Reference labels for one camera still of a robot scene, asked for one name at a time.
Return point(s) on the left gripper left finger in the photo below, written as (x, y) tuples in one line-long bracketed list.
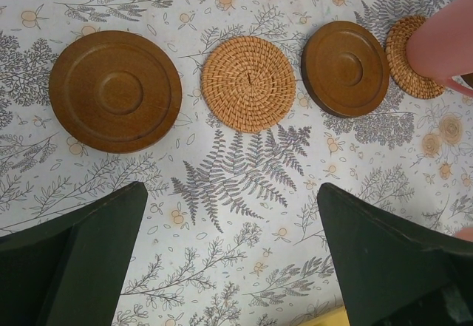
[(70, 270)]

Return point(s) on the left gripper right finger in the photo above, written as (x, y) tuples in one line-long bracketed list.
[(392, 271)]

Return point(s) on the brown wooden coaster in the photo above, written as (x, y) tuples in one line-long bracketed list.
[(115, 91), (344, 69)]

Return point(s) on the woven rattan coaster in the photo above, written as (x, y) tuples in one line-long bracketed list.
[(248, 84), (405, 77)]

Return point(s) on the pink mug cream inside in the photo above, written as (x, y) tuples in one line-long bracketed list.
[(441, 48)]

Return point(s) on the yellow plastic tray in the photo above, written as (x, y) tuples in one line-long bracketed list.
[(336, 317)]

